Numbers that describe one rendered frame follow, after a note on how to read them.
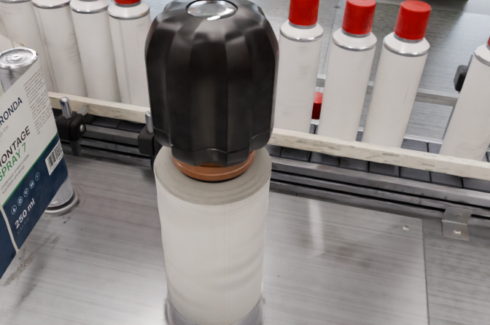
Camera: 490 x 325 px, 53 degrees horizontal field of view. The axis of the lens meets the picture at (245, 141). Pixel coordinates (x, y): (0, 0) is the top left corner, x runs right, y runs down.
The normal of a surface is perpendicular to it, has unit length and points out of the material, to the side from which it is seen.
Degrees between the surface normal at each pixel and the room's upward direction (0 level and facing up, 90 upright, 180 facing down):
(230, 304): 88
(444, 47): 0
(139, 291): 0
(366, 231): 0
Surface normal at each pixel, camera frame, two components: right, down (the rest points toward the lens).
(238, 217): 0.43, 0.58
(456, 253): 0.03, -0.79
